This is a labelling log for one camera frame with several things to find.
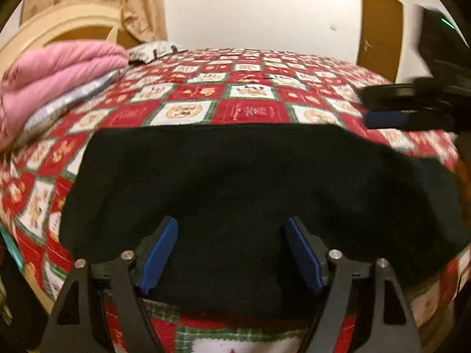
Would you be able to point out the black pants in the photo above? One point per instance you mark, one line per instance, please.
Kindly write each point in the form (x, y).
(239, 191)

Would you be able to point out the beige curtain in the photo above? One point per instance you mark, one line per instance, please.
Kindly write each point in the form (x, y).
(143, 3)

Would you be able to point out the red printed patchwork blanket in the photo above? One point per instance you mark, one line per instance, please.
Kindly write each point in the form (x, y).
(191, 92)

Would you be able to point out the white patterned pillow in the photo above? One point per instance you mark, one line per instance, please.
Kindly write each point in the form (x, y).
(152, 50)

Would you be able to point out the cream wooden headboard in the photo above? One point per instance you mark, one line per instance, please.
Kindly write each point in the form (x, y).
(55, 20)

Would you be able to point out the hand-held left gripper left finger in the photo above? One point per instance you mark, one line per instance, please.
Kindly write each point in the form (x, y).
(161, 254)

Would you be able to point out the pink folded blanket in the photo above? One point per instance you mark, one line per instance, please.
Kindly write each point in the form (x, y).
(55, 70)

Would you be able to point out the grey patterned pillow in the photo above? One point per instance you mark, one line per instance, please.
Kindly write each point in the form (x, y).
(66, 103)

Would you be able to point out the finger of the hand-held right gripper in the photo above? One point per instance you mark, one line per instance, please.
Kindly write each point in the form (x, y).
(390, 93)
(386, 119)

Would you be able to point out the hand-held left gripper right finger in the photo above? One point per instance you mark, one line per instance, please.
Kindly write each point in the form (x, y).
(301, 254)

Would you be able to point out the brown wooden door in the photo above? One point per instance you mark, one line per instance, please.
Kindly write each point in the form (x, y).
(381, 29)

